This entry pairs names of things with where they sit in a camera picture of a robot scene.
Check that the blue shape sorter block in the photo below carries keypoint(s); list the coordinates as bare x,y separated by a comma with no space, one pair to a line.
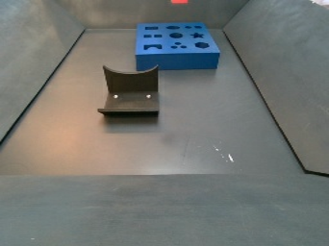
175,46

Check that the red tape marker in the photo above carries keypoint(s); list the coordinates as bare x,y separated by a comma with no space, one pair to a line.
179,1

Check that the black curved holder bracket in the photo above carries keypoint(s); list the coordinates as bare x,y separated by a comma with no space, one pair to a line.
132,91

